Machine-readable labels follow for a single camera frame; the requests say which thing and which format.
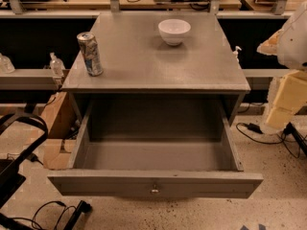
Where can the white ceramic bowl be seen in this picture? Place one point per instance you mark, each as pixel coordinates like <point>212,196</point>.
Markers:
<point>174,31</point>

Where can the grey top drawer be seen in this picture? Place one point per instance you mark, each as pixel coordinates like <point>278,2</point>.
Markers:
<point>155,148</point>

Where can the black chair frame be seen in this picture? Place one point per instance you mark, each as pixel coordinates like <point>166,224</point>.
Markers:
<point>10,178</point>

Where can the small white pump bottle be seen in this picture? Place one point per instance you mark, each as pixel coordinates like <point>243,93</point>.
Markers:
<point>237,51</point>

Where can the grey wooden drawer cabinet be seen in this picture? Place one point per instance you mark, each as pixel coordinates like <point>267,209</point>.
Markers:
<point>139,65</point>

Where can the brown cardboard box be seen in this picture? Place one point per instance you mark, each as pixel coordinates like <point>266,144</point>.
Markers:
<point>59,116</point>

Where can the clear sanitizer bottle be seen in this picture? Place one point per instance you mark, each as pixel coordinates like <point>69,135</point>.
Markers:
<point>56,65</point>

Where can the padded gripper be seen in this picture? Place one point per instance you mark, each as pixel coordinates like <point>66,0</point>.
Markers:
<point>295,43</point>

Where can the clear plastic bottle far left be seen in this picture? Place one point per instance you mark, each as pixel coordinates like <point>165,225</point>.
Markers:
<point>6,65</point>

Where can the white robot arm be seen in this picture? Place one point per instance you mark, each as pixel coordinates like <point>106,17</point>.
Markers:
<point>297,23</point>

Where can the silver blue drink can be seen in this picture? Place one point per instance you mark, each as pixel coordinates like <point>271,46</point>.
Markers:
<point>90,52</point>

